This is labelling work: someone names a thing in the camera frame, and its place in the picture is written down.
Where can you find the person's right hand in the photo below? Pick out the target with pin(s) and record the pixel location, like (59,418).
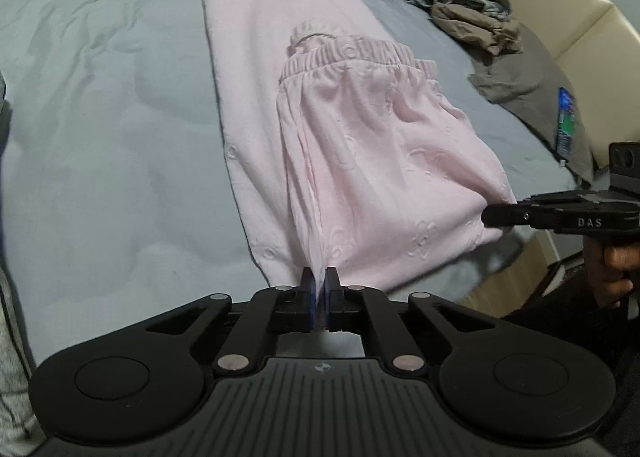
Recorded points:
(617,272)

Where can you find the grey-brown blanket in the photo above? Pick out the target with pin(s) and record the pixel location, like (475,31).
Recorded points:
(530,77)

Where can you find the bed with blue-grey sheet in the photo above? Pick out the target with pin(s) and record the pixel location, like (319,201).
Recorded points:
(100,87)

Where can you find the tan garment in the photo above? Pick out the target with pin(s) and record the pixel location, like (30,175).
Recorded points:
(475,27)

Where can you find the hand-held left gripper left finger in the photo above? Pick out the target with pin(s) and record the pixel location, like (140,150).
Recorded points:
(312,299)

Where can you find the pink pants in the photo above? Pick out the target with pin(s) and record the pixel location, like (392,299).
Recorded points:
(380,162)

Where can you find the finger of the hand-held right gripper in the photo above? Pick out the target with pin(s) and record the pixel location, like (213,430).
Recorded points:
(505,215)

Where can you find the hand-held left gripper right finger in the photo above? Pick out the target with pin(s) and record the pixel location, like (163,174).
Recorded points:
(329,299)

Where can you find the cream padded headboard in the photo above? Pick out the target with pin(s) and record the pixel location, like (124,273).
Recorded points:
(565,2)

